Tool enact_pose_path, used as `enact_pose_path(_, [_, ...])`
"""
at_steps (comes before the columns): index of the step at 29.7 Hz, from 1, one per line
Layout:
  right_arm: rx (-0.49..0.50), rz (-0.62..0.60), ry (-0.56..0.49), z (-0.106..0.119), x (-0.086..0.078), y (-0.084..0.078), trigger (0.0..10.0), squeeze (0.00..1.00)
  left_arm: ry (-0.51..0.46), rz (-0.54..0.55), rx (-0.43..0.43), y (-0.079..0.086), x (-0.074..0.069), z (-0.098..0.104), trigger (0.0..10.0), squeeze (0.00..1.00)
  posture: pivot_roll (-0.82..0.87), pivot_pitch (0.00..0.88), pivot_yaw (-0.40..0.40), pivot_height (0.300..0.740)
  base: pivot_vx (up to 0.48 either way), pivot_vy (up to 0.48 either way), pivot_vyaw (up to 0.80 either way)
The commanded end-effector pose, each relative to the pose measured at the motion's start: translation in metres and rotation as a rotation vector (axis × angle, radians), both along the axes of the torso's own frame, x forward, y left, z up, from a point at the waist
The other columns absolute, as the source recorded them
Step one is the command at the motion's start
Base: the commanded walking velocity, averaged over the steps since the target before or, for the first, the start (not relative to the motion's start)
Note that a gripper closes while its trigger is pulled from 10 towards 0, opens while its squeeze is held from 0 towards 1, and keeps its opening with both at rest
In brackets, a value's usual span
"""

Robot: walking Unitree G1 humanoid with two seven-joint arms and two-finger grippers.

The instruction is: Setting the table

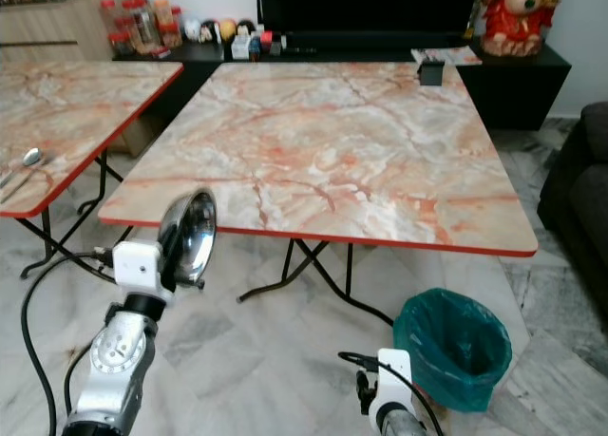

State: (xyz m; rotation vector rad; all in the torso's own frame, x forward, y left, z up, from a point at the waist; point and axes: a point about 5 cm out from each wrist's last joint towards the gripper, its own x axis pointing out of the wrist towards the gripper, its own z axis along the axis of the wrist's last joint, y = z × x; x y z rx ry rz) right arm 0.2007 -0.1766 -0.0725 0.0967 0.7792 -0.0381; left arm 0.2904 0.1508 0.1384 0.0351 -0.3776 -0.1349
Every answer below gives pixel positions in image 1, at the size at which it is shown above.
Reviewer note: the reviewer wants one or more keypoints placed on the shiny steel plate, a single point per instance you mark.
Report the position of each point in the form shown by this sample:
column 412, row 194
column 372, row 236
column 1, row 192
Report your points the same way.
column 195, row 229

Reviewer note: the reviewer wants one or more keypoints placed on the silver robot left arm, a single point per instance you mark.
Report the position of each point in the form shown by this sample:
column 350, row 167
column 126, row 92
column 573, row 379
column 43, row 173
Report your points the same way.
column 119, row 360

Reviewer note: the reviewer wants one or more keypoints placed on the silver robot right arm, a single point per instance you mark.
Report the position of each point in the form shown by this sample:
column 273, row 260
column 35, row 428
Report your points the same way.
column 401, row 422

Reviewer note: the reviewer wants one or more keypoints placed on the bin with green bag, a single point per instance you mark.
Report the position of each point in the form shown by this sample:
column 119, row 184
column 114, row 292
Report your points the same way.
column 454, row 350

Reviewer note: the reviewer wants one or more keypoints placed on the steel spoon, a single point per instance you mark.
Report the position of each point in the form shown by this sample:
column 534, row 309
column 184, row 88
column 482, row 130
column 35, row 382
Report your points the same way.
column 31, row 157

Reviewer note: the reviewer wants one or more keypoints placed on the marble pattern table with cutlery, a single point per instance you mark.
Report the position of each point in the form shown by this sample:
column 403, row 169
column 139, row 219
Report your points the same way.
column 76, row 113

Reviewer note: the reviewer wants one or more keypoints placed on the large marble pattern folding table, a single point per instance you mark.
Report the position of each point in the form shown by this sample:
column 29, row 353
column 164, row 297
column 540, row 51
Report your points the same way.
column 342, row 151

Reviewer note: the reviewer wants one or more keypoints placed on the small white box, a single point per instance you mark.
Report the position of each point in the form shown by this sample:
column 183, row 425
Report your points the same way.
column 241, row 47

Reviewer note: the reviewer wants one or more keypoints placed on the small red container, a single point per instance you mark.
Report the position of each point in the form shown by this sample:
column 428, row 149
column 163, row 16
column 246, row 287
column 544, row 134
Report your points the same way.
column 265, row 43

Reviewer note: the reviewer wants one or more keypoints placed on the yellow round ornament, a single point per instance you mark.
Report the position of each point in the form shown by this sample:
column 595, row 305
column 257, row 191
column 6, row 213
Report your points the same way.
column 227, row 29

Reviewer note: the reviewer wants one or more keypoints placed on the stack of red lid jars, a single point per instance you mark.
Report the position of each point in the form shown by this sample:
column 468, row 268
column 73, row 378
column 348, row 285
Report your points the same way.
column 138, row 23

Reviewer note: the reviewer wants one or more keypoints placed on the light wooden sideboard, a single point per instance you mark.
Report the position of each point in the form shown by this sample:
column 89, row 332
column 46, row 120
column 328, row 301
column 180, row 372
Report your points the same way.
column 57, row 32

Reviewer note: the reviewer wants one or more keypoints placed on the dark sofa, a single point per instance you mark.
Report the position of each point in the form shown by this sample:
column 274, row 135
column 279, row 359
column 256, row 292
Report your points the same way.
column 579, row 189

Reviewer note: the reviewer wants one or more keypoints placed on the small black box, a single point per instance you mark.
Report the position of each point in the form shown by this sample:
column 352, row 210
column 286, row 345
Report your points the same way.
column 431, row 73

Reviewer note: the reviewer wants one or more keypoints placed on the black television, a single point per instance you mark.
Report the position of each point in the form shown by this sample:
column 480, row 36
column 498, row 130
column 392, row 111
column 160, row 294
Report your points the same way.
column 370, row 5

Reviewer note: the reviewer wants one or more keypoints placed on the printed magazine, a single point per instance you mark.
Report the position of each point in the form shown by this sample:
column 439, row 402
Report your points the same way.
column 461, row 55

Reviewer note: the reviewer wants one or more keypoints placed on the red seated statue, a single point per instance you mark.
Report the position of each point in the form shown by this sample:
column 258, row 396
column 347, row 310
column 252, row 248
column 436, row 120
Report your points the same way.
column 518, row 20

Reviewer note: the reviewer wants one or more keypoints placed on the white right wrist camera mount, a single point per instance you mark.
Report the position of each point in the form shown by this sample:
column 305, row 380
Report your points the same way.
column 394, row 377

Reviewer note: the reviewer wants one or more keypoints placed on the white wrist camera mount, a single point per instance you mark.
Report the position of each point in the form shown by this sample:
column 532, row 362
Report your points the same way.
column 394, row 377
column 136, row 265

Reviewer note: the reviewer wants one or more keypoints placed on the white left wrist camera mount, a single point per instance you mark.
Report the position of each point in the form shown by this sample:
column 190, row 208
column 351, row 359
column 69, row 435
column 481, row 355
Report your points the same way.
column 136, row 265

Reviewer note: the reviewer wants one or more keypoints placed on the black metal table leg frame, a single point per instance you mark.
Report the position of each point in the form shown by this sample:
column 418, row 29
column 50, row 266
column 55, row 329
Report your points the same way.
column 49, row 236
column 347, row 279

